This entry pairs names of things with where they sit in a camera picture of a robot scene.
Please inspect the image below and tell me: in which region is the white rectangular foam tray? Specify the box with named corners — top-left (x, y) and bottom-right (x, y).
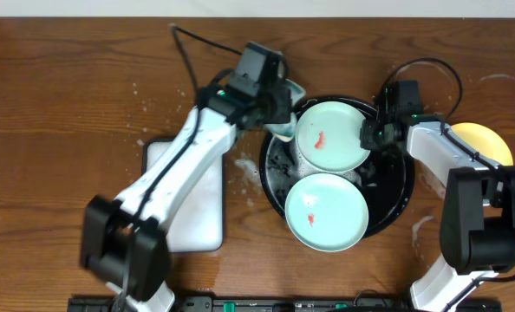
top-left (166, 158), bottom-right (225, 253)

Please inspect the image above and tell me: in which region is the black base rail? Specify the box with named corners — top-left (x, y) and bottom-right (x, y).
top-left (67, 296), bottom-right (504, 312)

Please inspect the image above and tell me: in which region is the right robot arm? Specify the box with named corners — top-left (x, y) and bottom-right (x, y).
top-left (360, 81), bottom-right (515, 311)

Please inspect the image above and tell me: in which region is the green sponge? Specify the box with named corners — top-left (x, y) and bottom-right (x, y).
top-left (264, 79), bottom-right (306, 142)

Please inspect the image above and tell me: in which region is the round black tray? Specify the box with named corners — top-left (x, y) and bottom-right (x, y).
top-left (259, 95), bottom-right (415, 237)

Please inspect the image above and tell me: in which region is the light green plate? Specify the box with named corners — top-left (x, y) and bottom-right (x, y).
top-left (284, 173), bottom-right (368, 252)
top-left (295, 101), bottom-right (369, 172)

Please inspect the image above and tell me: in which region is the light green plate front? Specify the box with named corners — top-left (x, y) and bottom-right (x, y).
top-left (284, 173), bottom-right (368, 252)

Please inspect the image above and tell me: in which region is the yellow plate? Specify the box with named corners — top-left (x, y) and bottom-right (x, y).
top-left (452, 122), bottom-right (513, 166)

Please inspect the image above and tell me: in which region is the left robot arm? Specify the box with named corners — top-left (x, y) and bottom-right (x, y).
top-left (80, 42), bottom-right (296, 311)

